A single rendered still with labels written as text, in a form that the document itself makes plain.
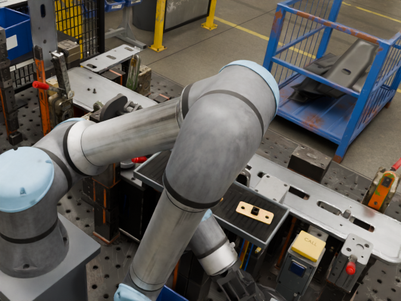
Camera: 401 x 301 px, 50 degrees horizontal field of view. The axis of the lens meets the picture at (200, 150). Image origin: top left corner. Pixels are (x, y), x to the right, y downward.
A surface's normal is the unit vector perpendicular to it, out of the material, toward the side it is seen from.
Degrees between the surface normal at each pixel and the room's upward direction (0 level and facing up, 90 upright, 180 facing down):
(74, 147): 49
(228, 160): 74
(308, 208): 0
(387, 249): 0
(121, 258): 0
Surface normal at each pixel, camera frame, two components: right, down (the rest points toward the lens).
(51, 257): 0.78, 0.21
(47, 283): 0.13, -0.78
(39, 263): 0.51, 0.32
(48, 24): 0.84, 0.41
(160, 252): -0.29, 0.58
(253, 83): 0.47, -0.60
